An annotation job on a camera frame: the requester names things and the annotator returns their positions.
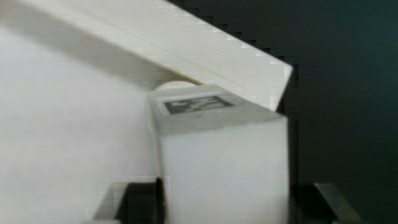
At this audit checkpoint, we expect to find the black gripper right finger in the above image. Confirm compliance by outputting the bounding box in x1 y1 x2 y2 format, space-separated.
292 182 367 224

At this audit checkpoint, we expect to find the white table leg with tag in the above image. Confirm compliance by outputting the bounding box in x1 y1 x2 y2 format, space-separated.
148 85 290 224

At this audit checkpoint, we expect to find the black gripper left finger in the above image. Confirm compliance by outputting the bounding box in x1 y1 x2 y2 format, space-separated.
88 181 166 224

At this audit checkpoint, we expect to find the white square tabletop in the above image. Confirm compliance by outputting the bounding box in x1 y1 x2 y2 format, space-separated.
0 0 292 224

